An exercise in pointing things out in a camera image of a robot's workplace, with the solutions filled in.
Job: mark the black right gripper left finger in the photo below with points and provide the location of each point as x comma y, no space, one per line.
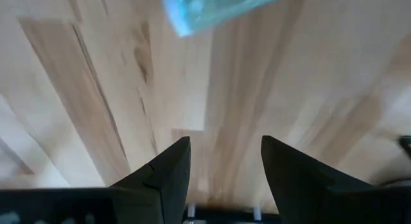
160,188

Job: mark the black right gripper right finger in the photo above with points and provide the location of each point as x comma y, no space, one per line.
302,188

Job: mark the teal pill bottle white cap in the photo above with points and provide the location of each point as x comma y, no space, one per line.
218,9

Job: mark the white standoff post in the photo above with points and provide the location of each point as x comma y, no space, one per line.
257,213
191,211

